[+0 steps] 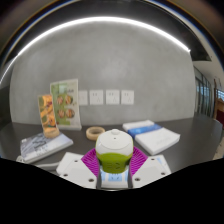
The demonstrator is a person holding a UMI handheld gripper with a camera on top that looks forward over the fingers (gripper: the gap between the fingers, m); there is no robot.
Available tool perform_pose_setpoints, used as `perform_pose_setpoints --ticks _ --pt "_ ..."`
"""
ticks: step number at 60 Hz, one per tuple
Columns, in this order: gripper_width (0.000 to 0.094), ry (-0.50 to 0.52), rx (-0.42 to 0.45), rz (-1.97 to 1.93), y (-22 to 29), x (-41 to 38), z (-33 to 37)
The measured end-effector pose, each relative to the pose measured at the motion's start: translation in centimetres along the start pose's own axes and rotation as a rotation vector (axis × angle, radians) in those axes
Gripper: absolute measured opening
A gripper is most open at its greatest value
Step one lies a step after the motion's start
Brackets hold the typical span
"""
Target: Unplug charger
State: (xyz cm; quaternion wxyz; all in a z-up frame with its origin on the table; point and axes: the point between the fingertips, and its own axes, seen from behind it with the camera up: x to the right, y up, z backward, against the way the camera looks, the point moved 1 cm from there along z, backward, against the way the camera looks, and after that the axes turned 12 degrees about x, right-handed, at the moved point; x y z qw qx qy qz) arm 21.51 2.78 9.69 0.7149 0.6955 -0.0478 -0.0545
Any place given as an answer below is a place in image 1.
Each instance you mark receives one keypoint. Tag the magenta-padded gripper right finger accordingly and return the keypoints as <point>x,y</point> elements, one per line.
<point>150,170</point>

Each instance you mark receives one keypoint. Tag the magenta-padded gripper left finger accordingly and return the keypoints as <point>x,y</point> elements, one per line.
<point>75,170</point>

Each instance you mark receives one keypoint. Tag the green and white charger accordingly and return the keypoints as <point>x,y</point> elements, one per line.
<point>114,146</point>

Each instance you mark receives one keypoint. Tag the white booklet with blue band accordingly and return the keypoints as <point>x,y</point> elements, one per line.
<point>156,140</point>

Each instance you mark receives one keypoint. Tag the beige tape roll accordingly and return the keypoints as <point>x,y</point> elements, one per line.
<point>90,135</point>

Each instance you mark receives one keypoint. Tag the grey printed magazine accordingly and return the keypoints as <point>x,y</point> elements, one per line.
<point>43,145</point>

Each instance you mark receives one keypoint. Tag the large acrylic sign green poster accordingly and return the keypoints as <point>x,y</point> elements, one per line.
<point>65,100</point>

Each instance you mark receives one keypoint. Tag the black-framed glass partition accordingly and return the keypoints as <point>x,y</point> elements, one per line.
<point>205,93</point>

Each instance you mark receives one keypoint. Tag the long ceiling light strip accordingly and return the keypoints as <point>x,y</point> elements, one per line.
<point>100,20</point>

